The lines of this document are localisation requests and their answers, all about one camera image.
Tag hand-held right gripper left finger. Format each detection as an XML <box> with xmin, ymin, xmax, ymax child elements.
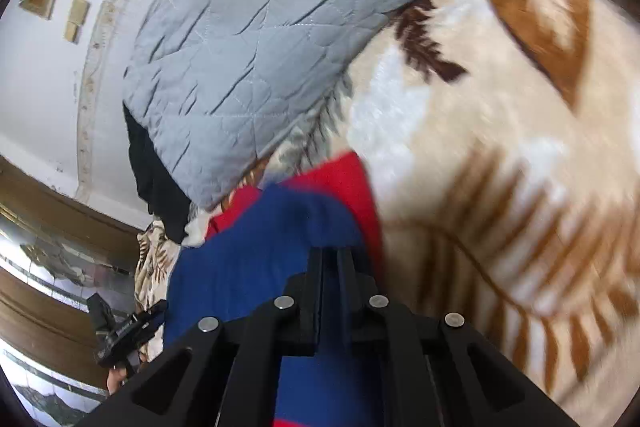
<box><xmin>75</xmin><ymin>248</ymin><xmax>327</xmax><ymax>427</ymax></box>

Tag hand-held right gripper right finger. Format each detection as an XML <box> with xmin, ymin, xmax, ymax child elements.
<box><xmin>337</xmin><ymin>248</ymin><xmax>582</xmax><ymax>427</ymax></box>

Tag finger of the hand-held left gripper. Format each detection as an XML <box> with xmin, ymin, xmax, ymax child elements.
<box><xmin>131</xmin><ymin>299</ymin><xmax>169</xmax><ymax>334</ymax></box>

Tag red and blue knit sweater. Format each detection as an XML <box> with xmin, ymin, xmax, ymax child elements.
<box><xmin>162</xmin><ymin>152</ymin><xmax>387</xmax><ymax>427</ymax></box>

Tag person's left hand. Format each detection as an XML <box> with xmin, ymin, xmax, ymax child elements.
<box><xmin>106</xmin><ymin>364</ymin><xmax>130</xmax><ymax>395</ymax></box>

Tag wooden wardrobe with glass panels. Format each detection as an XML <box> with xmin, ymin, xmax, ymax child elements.
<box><xmin>0</xmin><ymin>156</ymin><xmax>147</xmax><ymax>427</ymax></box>

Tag black cloth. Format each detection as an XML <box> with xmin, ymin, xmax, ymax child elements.
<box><xmin>123</xmin><ymin>104</ymin><xmax>194</xmax><ymax>246</ymax></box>

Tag beige leaf print blanket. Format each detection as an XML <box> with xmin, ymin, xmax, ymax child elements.
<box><xmin>132</xmin><ymin>0</ymin><xmax>640</xmax><ymax>427</ymax></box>

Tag grey quilted pillow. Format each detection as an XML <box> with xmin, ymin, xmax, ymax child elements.
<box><xmin>122</xmin><ymin>0</ymin><xmax>489</xmax><ymax>211</ymax></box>

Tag beige wall switch plate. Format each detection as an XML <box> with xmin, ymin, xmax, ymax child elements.
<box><xmin>62</xmin><ymin>0</ymin><xmax>92</xmax><ymax>44</ymax></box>

